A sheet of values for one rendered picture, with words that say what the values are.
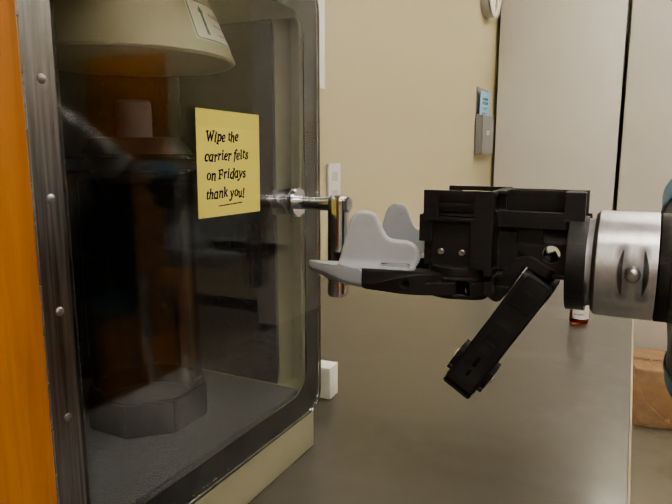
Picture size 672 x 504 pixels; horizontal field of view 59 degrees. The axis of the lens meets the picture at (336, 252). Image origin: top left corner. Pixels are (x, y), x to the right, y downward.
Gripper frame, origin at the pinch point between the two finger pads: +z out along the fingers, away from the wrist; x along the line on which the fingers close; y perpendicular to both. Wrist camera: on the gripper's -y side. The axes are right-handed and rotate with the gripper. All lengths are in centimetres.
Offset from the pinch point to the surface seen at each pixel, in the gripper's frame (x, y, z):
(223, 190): 10.5, 7.1, 4.4
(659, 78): -284, 45, -29
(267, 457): 3.6, -17.7, 5.6
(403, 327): -50, -21, 12
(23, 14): 25.7, 16.4, 4.5
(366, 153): -116, 10, 49
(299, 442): -2.2, -18.9, 5.6
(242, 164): 8.1, 9.0, 4.4
